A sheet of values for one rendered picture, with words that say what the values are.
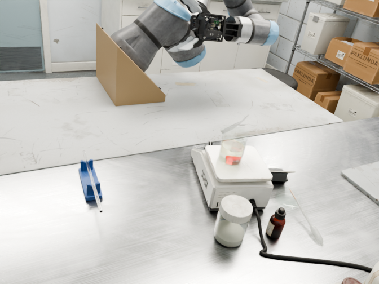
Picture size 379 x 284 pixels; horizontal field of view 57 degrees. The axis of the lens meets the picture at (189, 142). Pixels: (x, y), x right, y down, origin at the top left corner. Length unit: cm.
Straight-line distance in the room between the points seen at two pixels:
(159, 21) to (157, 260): 73
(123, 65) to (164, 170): 36
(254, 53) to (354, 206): 304
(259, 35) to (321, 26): 222
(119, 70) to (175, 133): 24
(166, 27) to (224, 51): 248
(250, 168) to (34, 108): 63
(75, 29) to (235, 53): 156
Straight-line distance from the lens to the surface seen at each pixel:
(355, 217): 87
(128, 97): 108
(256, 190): 73
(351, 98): 312
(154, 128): 98
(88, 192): 73
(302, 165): 97
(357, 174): 100
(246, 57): 377
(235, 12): 116
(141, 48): 110
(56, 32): 358
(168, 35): 114
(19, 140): 93
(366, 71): 302
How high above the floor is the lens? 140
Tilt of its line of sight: 32 degrees down
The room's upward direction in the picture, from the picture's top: 9 degrees clockwise
